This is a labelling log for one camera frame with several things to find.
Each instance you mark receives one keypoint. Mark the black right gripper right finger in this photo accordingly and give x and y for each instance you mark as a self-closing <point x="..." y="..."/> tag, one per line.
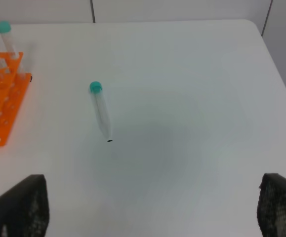
<point x="271" y="209"/>

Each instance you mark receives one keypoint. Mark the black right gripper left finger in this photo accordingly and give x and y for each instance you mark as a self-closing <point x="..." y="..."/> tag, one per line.
<point x="24" y="209"/>

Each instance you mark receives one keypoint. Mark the clear tube teal cap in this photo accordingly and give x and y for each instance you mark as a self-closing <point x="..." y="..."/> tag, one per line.
<point x="101" y="110"/>

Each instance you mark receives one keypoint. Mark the orange test tube rack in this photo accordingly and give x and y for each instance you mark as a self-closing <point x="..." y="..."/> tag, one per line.
<point x="13" y="88"/>

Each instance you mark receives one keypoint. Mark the rack tube teal cap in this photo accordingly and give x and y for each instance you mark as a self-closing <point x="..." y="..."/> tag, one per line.
<point x="7" y="38"/>

